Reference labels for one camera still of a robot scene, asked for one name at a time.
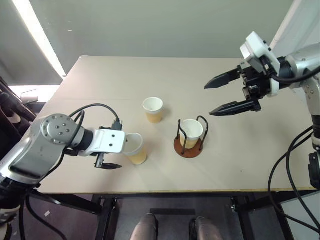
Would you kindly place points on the dark chair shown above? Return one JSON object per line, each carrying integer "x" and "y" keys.
{"x": 12, "y": 117}

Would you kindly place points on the small white paper scrap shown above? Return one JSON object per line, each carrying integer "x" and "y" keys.
{"x": 47, "y": 213}

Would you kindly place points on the yellow white paper cup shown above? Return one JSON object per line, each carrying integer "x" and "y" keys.
{"x": 137, "y": 155}
{"x": 153, "y": 115}
{"x": 191, "y": 130}

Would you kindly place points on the black floor mat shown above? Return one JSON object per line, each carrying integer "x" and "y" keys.
{"x": 172, "y": 211}

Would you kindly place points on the black metal table frame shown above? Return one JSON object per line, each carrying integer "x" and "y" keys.
{"x": 105, "y": 212}

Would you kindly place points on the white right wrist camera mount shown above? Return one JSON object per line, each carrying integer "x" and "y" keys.
{"x": 255, "y": 45}

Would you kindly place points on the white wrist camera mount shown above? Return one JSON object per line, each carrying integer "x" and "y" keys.
{"x": 110, "y": 141}
{"x": 255, "y": 45}

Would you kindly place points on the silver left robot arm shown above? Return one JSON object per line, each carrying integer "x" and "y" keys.
{"x": 37, "y": 147}

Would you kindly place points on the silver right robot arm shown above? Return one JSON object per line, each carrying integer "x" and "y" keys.
{"x": 302, "y": 60}

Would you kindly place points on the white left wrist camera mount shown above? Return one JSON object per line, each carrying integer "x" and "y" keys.
{"x": 110, "y": 141}

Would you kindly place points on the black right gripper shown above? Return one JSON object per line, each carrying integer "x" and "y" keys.
{"x": 260, "y": 85}

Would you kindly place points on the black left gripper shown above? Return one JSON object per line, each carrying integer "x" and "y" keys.
{"x": 99, "y": 161}

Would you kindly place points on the dark rounded robot foot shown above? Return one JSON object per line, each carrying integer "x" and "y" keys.
{"x": 206, "y": 230}
{"x": 145, "y": 228}

